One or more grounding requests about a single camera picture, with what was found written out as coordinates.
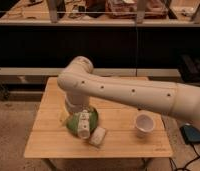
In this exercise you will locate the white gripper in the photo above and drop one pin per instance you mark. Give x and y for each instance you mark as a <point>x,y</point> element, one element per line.
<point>74,102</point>

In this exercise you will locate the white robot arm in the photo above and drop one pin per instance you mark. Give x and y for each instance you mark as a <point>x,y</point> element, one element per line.
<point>176,100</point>

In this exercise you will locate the green plate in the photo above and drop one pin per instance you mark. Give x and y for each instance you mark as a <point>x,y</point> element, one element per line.
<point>73,120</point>

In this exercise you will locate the white plastic bottle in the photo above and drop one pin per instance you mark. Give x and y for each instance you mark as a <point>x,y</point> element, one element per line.
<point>83,125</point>

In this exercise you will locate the beige sponge block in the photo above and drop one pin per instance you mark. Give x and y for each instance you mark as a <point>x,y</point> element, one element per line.
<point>98,136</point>

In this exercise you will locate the wooden table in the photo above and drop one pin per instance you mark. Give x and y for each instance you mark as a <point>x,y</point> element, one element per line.
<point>49,139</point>

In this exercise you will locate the white paper cup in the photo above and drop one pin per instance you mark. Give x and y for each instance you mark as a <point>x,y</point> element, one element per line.
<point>144,123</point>

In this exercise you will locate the background workbench shelf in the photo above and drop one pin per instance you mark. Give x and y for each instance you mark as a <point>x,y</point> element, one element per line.
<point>102,13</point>

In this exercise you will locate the blue black foot pedal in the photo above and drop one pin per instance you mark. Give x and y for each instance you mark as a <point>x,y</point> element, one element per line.
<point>190,134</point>

